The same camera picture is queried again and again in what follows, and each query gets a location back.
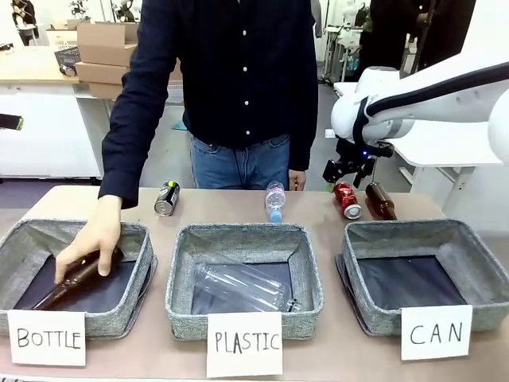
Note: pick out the large open cardboard box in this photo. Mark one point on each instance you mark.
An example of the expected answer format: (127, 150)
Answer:
(105, 44)

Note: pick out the large clear plastic bottle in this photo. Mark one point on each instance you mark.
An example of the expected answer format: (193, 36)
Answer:
(238, 286)

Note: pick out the small water bottle blue cap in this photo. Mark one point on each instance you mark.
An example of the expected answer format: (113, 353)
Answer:
(275, 199)

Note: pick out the black drink can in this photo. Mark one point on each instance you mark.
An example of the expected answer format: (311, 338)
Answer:
(167, 199)

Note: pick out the black plastic crate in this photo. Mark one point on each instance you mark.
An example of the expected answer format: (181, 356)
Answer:
(67, 59)

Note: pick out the white open box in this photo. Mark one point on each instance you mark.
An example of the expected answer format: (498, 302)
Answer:
(61, 37)

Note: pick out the person's right forearm navy sleeve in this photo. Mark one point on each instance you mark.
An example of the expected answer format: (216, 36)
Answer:
(119, 167)

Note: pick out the red drink can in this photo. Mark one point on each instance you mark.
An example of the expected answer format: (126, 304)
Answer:
(347, 201)

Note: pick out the small cardboard box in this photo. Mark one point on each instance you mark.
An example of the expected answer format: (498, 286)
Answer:
(105, 90)

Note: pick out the white paper sign BOTTLE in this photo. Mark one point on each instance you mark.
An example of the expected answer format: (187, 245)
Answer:
(47, 338)

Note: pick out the person's torso navy shirt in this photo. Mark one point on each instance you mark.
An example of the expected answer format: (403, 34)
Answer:
(238, 71)

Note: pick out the grey fabric basket plastic label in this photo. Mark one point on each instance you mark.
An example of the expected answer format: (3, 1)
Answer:
(246, 242)

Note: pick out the background person seated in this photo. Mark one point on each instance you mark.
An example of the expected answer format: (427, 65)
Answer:
(24, 24)

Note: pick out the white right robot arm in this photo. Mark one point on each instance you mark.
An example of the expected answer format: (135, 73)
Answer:
(429, 107)

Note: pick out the background person dark clothes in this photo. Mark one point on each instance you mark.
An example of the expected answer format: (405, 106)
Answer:
(397, 36)

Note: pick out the white paper sign PLASTIC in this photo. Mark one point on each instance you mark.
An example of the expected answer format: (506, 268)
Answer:
(244, 344)

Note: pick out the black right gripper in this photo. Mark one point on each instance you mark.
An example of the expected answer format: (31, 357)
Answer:
(360, 153)

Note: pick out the brown glass bottle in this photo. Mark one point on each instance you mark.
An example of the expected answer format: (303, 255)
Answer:
(381, 203)
(75, 278)

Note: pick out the grey fabric basket can label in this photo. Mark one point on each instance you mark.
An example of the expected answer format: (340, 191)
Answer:
(401, 242)

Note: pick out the person's left forearm navy sleeve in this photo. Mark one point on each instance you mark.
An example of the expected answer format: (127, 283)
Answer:
(302, 143)

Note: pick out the person's left hand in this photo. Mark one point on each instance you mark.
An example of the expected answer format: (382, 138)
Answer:
(297, 180)

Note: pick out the person's right hand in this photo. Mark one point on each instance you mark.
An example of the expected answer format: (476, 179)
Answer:
(97, 235)

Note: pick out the flat cardboard box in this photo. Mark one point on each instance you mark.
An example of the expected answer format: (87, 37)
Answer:
(101, 73)

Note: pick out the grey fabric basket bottle label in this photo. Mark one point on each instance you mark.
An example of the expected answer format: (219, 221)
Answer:
(131, 246)

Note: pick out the white desk wooden top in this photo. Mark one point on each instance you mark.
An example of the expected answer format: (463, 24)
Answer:
(36, 119)

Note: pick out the person's blue jeans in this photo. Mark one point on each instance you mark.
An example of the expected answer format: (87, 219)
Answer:
(238, 167)

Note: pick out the white paper sign CAN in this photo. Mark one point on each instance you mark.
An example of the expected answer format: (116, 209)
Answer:
(436, 332)

